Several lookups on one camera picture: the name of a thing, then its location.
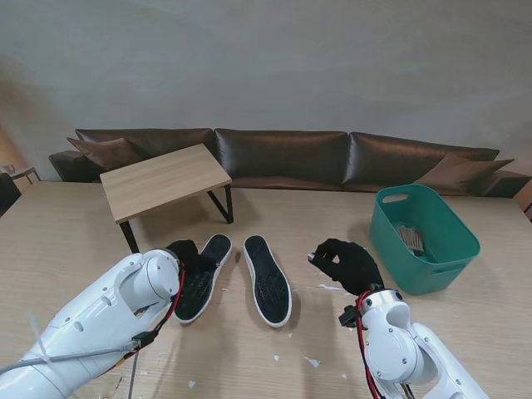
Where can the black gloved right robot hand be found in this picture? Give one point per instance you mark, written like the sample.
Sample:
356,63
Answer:
353,266

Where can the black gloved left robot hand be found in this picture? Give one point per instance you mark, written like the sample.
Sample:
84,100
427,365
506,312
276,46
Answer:
189,253

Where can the yellow canvas sneaker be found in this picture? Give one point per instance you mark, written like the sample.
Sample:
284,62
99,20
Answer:
203,282
268,282

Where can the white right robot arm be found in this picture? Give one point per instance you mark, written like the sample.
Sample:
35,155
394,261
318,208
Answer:
411,353

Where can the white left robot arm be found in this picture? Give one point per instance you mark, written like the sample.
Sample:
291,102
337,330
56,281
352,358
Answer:
95,316

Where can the small wooden bench black legs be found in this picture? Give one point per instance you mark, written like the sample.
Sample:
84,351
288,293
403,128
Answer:
166,183

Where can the green plastic basin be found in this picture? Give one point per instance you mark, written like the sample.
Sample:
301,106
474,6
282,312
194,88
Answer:
436,274

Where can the brown leather sofa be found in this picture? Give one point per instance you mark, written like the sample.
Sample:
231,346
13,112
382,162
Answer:
282,154

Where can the brown sofa cushion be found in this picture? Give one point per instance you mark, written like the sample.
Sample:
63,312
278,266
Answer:
99,151
461,172

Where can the small wooden side table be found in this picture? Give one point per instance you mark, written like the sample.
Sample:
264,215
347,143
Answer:
25,170

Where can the dark chair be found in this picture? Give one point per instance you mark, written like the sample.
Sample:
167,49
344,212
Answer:
7,193

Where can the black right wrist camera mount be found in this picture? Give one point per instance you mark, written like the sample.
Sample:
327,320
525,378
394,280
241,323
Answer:
347,316

